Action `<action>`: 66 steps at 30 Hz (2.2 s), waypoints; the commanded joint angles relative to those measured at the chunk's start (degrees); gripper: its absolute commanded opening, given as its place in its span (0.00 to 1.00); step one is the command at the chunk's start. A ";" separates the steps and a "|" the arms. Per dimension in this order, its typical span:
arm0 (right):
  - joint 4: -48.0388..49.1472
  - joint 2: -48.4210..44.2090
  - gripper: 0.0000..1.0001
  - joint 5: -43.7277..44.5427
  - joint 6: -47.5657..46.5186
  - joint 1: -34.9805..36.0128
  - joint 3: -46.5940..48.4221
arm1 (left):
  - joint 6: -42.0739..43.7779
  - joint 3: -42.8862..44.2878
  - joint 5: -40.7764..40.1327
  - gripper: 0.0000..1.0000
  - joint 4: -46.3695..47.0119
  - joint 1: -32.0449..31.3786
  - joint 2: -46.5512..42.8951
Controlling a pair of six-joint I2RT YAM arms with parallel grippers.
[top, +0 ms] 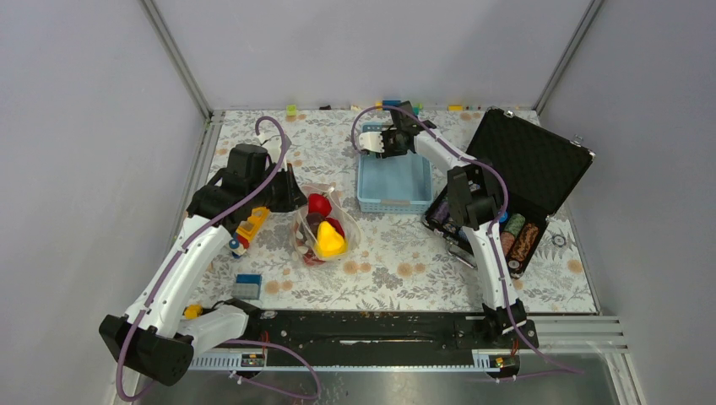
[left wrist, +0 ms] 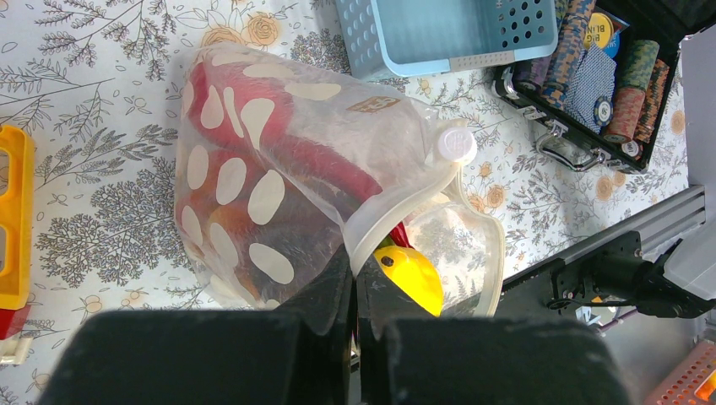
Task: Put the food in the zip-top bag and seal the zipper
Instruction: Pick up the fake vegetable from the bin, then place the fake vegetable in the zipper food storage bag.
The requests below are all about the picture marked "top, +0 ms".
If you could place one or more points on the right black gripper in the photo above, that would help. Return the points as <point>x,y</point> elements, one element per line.
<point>387,153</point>

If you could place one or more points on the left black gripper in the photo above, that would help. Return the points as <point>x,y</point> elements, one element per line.
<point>294,197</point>

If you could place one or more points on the red tomato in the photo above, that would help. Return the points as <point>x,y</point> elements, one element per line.
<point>319,203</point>

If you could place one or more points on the light blue plastic basket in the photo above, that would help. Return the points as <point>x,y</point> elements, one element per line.
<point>401,184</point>

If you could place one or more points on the red chili pepper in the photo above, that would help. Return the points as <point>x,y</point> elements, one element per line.
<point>336,225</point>

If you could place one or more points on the clear dotted zip bag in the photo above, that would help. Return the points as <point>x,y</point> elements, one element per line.
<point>304,242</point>

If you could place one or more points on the yellow bell pepper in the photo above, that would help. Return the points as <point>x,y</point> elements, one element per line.
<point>329,242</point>

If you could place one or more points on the black poker chip case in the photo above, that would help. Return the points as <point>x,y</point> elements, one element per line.
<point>540,169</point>

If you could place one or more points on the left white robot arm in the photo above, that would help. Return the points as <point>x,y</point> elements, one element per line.
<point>153,337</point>

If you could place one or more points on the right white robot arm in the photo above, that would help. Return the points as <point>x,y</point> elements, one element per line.
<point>477,197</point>

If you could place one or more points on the yellow toy vehicle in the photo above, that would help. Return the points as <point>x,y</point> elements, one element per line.
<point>246,232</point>

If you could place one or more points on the blue grey toy block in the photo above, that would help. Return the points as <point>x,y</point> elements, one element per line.
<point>247,287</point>

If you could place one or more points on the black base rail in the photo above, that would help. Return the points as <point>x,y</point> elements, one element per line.
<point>384,338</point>

